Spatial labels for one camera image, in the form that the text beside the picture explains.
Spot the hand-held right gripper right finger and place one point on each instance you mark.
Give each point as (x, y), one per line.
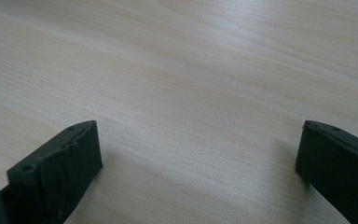
(338, 168)

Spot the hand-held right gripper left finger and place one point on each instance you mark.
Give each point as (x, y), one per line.
(56, 174)

